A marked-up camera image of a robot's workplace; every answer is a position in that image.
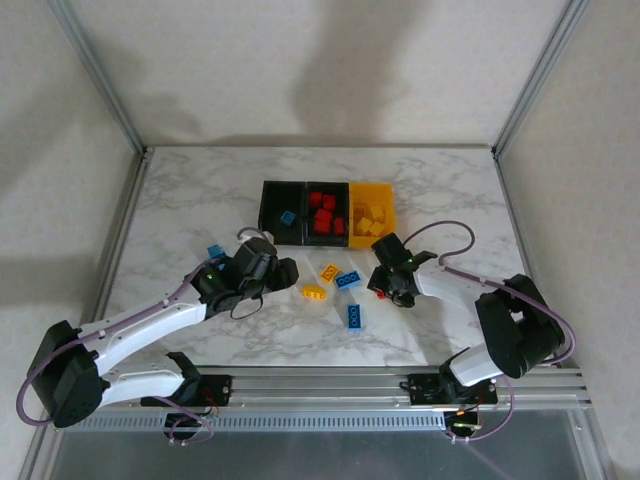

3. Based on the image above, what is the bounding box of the black plastic bin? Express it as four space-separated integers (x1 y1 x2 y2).
303 181 350 247
258 180 307 246

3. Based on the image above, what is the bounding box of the yellow plastic bin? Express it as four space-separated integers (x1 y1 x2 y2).
348 182 399 250

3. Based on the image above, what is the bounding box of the black controller box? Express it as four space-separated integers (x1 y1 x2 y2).
444 412 481 436
164 412 201 441

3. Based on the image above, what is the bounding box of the grey metal panel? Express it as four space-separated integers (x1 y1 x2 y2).
29 429 609 480

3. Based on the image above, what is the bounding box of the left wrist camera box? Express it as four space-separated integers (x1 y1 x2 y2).
233 237 279 296

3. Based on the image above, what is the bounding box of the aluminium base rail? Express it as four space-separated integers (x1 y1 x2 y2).
197 367 586 414

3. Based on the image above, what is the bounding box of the aluminium side rail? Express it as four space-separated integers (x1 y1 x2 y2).
74 149 154 356

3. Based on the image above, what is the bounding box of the slotted metal cable duct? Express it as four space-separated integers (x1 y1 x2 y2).
69 410 451 434

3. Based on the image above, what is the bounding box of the aluminium frame post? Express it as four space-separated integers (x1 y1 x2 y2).
47 0 151 156
492 0 586 156

